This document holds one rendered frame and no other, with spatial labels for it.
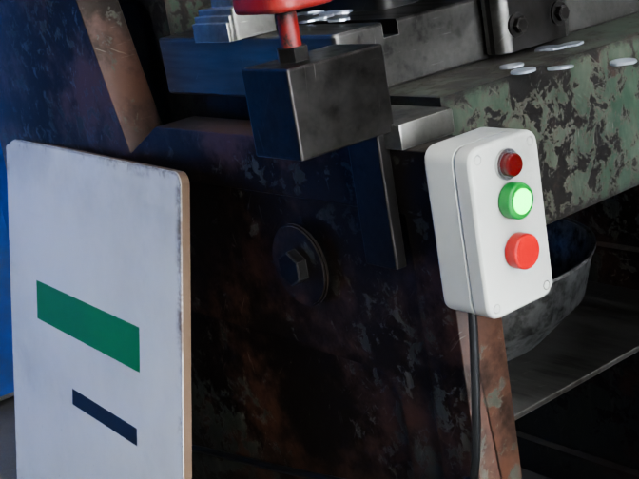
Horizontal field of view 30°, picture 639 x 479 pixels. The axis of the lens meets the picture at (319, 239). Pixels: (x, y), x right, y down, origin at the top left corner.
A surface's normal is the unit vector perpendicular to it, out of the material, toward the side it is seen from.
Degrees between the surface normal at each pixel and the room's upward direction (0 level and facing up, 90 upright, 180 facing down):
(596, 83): 90
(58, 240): 78
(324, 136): 90
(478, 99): 90
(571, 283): 105
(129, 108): 74
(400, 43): 90
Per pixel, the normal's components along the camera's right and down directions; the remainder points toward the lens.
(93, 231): -0.83, 0.08
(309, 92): 0.61, 0.12
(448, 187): -0.77, 0.29
